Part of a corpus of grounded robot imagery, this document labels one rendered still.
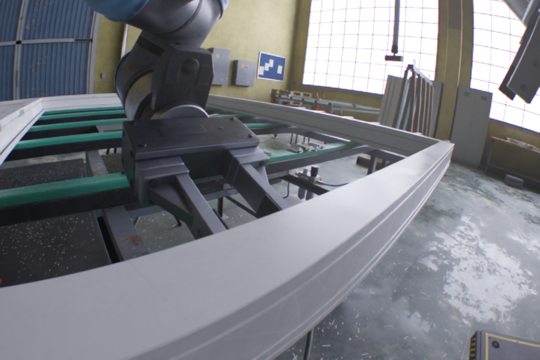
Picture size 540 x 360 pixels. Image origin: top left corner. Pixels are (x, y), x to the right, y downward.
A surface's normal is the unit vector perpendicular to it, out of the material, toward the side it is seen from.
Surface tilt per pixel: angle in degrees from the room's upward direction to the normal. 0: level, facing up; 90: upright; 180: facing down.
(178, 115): 110
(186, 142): 20
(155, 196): 100
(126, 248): 0
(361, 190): 0
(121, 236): 0
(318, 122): 90
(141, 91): 49
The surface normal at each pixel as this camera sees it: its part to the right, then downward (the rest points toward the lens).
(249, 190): -0.72, 0.11
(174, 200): 0.33, -0.81
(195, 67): 0.62, 0.58
